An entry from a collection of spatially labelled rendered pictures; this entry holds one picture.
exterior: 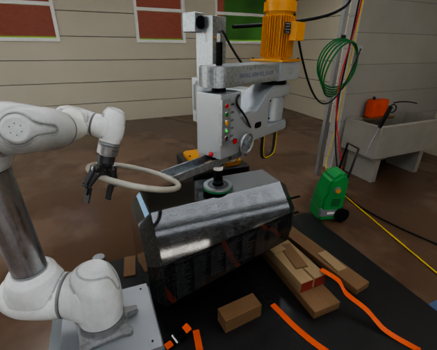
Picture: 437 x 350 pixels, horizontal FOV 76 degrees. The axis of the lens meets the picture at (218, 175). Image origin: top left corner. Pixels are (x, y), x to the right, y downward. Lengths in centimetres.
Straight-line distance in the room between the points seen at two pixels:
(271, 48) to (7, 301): 205
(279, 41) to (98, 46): 594
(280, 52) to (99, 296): 189
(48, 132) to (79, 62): 700
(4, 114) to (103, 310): 68
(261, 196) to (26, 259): 157
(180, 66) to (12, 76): 381
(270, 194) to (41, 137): 174
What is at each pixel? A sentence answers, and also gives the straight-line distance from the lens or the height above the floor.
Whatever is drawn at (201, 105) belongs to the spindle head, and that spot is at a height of 148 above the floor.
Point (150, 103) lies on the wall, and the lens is 797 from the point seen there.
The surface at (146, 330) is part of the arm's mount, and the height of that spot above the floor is 86.
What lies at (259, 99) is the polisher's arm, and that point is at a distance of 211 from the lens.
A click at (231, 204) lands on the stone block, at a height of 79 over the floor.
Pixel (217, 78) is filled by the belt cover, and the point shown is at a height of 165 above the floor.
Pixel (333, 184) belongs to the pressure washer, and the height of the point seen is 47.
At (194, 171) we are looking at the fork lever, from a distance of 173.
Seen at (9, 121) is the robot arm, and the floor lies 168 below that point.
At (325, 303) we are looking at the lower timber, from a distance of 243.
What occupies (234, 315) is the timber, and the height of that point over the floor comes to 13.
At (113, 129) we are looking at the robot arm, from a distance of 129.
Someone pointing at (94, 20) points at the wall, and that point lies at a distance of 774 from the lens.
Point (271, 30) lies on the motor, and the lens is 229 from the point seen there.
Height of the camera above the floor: 182
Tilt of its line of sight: 25 degrees down
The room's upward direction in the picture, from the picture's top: straight up
